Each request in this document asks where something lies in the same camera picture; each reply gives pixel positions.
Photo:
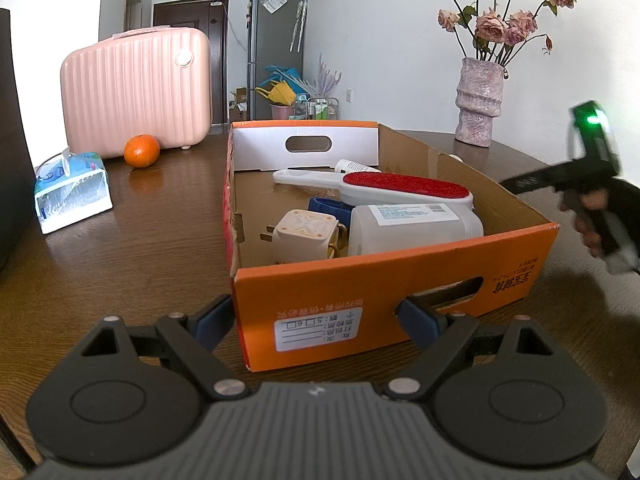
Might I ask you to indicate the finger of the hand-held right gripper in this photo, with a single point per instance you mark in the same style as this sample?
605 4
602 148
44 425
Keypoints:
530 180

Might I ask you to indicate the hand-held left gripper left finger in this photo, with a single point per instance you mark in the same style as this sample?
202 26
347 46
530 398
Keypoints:
215 317

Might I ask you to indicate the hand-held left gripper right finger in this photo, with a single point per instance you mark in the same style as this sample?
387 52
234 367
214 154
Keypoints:
420 322

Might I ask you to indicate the orange cardboard box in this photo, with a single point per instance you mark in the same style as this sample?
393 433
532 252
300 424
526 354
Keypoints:
350 285

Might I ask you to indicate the white plastic jug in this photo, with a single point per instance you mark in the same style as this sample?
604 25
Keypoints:
400 235

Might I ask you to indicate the beige plug adapter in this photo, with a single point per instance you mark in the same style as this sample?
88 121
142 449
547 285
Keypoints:
300 232

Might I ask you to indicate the red lint brush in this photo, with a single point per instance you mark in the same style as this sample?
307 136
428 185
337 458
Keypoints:
400 185

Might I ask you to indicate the blue plastic object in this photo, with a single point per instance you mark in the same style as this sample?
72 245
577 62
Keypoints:
325 206

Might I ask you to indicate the white spray bottle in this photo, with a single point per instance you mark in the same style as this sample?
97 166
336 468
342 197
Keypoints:
350 166

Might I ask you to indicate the person's right forearm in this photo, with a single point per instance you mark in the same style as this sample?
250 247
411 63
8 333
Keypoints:
627 215

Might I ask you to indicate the person's right hand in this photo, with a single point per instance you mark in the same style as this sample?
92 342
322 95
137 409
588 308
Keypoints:
587 230

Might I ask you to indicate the pink textured vase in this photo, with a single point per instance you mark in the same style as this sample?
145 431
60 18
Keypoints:
479 102

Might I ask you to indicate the dried pink roses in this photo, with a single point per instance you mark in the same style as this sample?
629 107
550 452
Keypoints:
492 25

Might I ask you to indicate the orange fruit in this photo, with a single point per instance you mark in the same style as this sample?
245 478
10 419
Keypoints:
142 151

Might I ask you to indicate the blue tissue pack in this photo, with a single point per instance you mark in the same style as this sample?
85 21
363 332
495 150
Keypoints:
72 195

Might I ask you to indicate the small cardboard box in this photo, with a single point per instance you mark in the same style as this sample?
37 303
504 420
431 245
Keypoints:
240 105

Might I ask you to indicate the pink bucket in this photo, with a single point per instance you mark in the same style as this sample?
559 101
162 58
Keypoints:
282 112

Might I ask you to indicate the purple feather decoration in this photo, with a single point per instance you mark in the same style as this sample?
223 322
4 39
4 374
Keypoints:
329 77

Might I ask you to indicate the yellow bag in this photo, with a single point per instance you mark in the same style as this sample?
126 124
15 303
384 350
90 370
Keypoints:
277 95

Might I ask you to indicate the pink ribbed suitcase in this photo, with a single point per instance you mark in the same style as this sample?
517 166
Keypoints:
135 95

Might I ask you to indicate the blue bag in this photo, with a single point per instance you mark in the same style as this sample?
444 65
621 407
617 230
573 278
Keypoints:
281 74

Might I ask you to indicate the dark brown door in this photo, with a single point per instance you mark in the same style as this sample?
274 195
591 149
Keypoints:
215 50

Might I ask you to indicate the folded white umbrella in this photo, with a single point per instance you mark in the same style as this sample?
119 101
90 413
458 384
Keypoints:
298 20

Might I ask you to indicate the grey refrigerator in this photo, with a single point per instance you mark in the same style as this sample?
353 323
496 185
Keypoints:
272 40

